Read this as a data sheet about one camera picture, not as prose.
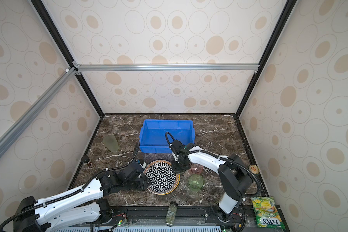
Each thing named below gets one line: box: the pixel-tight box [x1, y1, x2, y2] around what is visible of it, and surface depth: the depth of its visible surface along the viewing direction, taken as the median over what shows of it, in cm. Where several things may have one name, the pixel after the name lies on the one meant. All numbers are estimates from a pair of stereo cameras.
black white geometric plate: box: [143, 159, 181, 196], surface depth 85 cm
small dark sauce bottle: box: [81, 155, 96, 169], surface depth 88 cm
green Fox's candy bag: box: [250, 196, 286, 231], surface depth 74 cm
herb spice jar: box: [164, 201, 178, 228], surface depth 72 cm
